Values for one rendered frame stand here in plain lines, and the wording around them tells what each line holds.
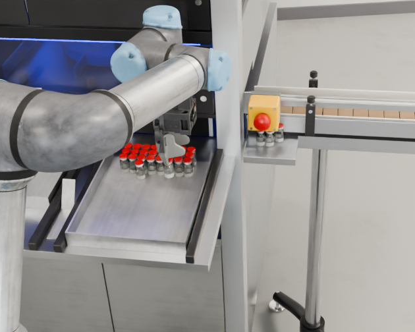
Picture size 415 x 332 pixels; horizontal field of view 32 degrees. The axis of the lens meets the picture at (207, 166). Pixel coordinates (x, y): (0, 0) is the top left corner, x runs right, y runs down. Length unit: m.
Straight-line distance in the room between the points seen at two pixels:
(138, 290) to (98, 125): 1.20
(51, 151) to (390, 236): 2.11
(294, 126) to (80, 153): 0.93
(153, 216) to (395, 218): 1.60
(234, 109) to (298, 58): 2.54
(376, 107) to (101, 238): 0.77
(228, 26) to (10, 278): 0.77
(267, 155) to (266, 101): 0.15
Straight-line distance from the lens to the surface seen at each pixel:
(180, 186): 1.68
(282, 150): 1.80
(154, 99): 1.12
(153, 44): 1.35
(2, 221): 1.09
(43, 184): 1.76
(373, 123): 1.83
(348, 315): 2.60
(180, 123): 1.52
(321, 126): 1.84
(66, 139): 0.98
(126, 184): 1.71
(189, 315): 2.18
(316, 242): 2.11
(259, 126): 1.68
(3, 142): 1.02
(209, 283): 2.07
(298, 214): 3.00
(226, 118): 1.72
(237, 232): 1.93
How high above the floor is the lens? 1.87
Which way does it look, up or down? 35 degrees down
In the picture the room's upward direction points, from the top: 3 degrees counter-clockwise
